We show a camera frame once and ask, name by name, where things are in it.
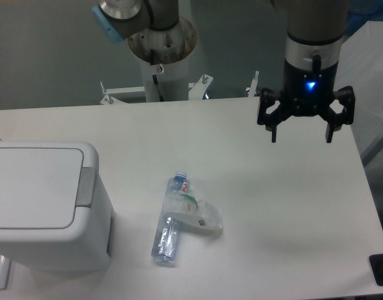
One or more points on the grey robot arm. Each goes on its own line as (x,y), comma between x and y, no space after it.
(315,29)

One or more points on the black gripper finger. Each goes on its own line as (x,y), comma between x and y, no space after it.
(273,109)
(338,111)

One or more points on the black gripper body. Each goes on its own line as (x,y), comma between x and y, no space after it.
(304,94)

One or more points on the clear plastic water bottle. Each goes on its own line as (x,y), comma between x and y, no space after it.
(168,230)

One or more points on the white push-top trash can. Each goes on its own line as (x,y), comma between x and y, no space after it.
(55,213)

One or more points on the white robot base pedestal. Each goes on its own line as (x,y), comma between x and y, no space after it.
(165,53)

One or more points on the crumpled clear plastic wrapper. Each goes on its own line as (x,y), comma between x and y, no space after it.
(196,214)

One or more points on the black block at table edge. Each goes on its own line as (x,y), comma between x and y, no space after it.
(376,263)

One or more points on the white metal mounting bracket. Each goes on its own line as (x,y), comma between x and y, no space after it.
(155,91)

